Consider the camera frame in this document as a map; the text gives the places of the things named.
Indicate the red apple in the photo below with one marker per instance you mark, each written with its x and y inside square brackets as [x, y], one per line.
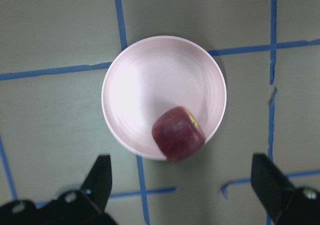
[177, 134]

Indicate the pink plate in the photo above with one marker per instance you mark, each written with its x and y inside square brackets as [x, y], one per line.
[154, 75]

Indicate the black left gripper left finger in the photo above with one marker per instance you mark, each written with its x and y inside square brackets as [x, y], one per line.
[97, 185]

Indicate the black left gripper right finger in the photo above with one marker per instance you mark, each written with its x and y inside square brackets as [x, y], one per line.
[270, 185]

